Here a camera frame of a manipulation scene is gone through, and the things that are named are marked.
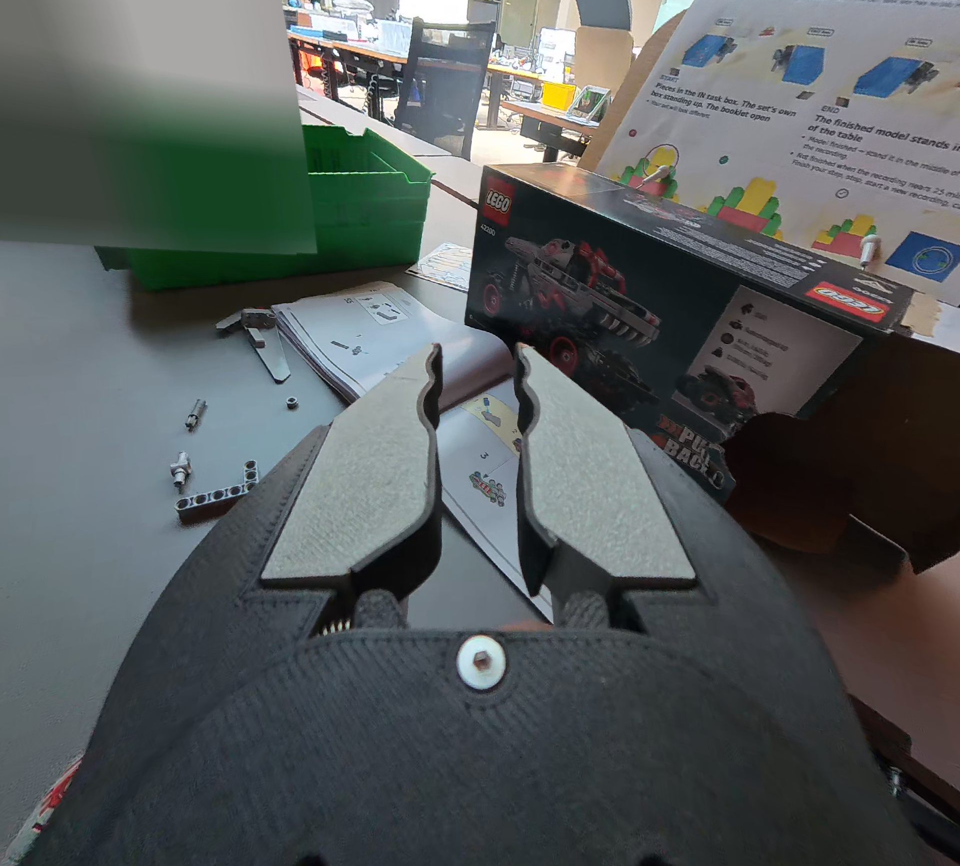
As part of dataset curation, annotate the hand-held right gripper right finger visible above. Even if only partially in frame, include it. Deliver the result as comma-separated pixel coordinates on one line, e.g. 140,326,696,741
514,344,700,598

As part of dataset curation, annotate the open instruction booklet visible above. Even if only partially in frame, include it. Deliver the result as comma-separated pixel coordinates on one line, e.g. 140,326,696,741
271,281,556,623

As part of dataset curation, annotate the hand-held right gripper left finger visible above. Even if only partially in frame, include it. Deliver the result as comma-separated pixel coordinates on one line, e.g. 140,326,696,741
259,344,443,603

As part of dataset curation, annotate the black chair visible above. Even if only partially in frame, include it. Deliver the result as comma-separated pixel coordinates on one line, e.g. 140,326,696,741
393,18,498,162

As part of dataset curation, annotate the cardboard stand board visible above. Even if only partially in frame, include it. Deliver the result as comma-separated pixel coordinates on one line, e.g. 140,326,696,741
577,11,960,574

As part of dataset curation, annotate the grey angled lego beam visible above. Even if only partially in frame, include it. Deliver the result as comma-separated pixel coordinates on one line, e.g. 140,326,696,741
176,459,260,523

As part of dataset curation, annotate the printed instruction sheet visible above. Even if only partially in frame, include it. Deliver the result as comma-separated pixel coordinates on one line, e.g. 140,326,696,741
596,0,960,297

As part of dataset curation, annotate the wooden desk with clutter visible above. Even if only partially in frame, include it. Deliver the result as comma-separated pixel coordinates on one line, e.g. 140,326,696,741
287,26,496,124

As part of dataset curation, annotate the green plastic bin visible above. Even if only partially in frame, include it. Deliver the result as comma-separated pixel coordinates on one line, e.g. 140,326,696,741
97,127,435,291

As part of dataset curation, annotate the lego sticker sheet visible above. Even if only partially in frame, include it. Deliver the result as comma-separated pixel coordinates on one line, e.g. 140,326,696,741
408,243,474,293

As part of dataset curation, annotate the red white printed packet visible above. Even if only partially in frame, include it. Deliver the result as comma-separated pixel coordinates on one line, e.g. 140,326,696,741
0,761,84,866

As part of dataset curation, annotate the black lego set box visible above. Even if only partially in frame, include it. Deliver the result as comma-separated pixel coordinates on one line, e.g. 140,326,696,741
465,164,916,503

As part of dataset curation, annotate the low wooden desk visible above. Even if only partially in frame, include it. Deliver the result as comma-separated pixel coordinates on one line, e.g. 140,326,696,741
498,97,601,162

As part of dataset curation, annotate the grey lego wedge assembly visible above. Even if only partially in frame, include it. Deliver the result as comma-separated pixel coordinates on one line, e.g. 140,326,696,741
216,307,292,384

